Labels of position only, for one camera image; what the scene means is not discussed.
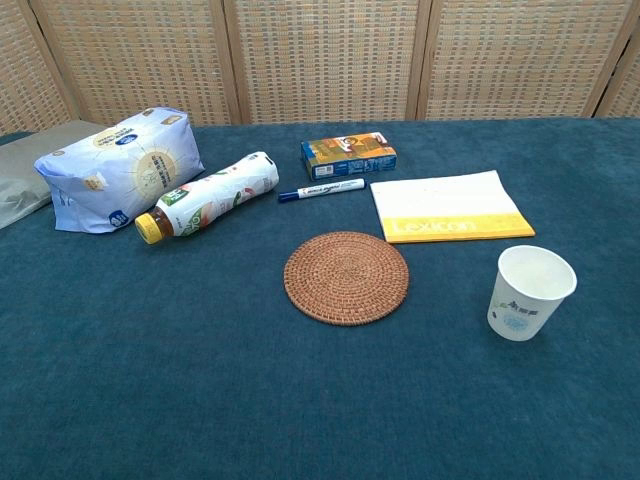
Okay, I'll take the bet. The blue table cloth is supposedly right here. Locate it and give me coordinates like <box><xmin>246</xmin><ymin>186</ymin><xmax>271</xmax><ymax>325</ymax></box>
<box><xmin>0</xmin><ymin>116</ymin><xmax>640</xmax><ymax>480</ymax></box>

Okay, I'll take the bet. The blue whiteboard marker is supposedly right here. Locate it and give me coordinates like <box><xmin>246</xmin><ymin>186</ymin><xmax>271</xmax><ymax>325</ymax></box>
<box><xmin>277</xmin><ymin>178</ymin><xmax>368</xmax><ymax>204</ymax></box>

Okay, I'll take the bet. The round woven rattan coaster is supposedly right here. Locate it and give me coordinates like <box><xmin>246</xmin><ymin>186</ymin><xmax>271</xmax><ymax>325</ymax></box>
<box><xmin>283</xmin><ymin>231</ymin><xmax>411</xmax><ymax>328</ymax></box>

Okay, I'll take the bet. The tea bottle with yellow cap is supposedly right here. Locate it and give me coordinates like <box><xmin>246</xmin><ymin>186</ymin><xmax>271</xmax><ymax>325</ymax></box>
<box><xmin>134</xmin><ymin>150</ymin><xmax>281</xmax><ymax>246</ymax></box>

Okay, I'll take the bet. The blue orange cardboard box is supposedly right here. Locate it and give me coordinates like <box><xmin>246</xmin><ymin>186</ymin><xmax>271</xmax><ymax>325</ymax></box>
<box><xmin>300</xmin><ymin>131</ymin><xmax>399</xmax><ymax>183</ymax></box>

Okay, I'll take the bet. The white paper cup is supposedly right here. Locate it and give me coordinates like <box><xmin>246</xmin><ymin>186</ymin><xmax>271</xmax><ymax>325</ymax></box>
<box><xmin>486</xmin><ymin>245</ymin><xmax>578</xmax><ymax>343</ymax></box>

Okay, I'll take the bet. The woven folding screen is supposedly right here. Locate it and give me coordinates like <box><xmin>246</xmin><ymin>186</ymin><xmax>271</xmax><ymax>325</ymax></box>
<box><xmin>0</xmin><ymin>0</ymin><xmax>640</xmax><ymax>137</ymax></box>

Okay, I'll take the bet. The grey plastic bag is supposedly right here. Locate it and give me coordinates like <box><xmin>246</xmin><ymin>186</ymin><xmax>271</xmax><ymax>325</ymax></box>
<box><xmin>0</xmin><ymin>119</ymin><xmax>109</xmax><ymax>231</ymax></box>

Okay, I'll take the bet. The light blue tissue pack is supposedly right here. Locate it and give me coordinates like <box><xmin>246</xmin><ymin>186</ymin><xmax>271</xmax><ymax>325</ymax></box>
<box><xmin>33</xmin><ymin>106</ymin><xmax>207</xmax><ymax>235</ymax></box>

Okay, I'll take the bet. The white yellow Lexicon notebook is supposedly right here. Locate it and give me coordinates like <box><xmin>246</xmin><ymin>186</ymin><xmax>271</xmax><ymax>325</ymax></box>
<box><xmin>369</xmin><ymin>169</ymin><xmax>537</xmax><ymax>245</ymax></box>

